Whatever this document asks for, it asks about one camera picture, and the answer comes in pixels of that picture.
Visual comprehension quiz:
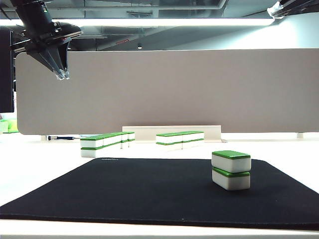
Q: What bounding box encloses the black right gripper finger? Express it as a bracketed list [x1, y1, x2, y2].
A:
[267, 2, 319, 19]
[278, 0, 319, 10]

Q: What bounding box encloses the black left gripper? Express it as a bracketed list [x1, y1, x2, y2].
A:
[24, 23, 82, 80]

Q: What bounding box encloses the black monitor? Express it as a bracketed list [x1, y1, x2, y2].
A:
[0, 29, 14, 113]

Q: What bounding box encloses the black screwdriver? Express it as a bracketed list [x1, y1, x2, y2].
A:
[47, 135, 81, 141]

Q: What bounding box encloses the green white storage box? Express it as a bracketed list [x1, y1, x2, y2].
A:
[0, 119, 18, 134]

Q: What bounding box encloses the long ceiling light strip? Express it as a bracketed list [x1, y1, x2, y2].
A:
[0, 17, 275, 27]

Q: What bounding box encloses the beige desk divider panel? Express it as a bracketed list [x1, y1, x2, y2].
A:
[14, 48, 319, 136]

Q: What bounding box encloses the black mouse mat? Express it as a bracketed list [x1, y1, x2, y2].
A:
[0, 158, 319, 231]

